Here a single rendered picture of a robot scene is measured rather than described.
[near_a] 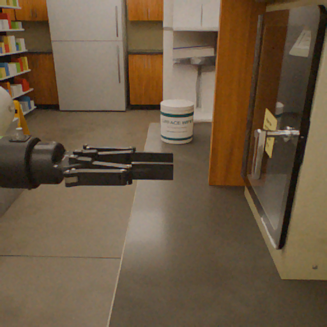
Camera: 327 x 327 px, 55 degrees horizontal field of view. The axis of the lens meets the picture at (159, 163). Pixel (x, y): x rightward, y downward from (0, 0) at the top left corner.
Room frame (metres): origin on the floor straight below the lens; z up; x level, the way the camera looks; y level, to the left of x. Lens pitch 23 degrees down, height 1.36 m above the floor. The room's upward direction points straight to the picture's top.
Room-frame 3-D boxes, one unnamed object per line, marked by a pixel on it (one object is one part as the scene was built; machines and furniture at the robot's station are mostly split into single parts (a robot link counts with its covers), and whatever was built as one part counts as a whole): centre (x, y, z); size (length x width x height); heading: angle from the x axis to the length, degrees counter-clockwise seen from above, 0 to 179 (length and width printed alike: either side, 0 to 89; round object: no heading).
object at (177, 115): (1.22, -0.07, 1.02); 0.13 x 0.13 x 0.15
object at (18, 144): (0.51, 0.24, 1.15); 0.09 x 0.06 x 0.12; 178
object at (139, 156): (0.53, 0.01, 1.14); 0.07 x 0.01 x 0.03; 88
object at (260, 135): (0.50, -0.18, 1.17); 0.05 x 0.03 x 0.10; 88
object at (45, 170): (0.51, 0.17, 1.14); 0.09 x 0.08 x 0.07; 88
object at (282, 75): (0.61, -0.22, 1.19); 0.30 x 0.01 x 0.40; 178
